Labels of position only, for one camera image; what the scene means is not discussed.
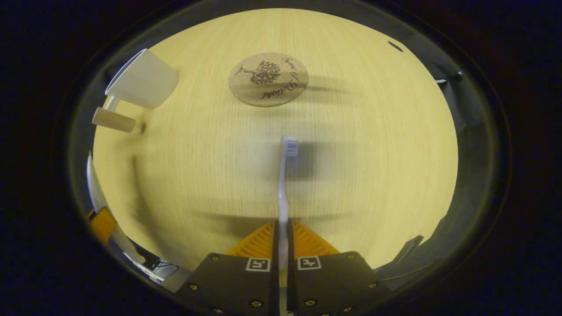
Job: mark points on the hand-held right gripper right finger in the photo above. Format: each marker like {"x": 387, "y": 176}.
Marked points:
{"x": 333, "y": 281}

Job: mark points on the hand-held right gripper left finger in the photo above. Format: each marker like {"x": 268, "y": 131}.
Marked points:
{"x": 232, "y": 281}

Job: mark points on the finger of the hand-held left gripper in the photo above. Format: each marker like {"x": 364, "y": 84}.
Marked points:
{"x": 103, "y": 224}

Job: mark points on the white toothpaste tube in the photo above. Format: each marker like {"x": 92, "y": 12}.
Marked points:
{"x": 93, "y": 182}

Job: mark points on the white toothbrush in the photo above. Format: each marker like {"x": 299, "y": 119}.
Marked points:
{"x": 283, "y": 188}

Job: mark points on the white cup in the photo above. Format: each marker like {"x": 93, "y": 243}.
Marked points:
{"x": 145, "y": 81}

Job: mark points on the round cork coaster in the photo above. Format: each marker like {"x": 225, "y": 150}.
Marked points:
{"x": 268, "y": 81}

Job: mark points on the light wooden desktop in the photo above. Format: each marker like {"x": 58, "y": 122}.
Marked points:
{"x": 351, "y": 153}

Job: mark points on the black desk clamp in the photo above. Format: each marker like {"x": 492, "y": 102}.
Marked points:
{"x": 412, "y": 246}
{"x": 448, "y": 80}

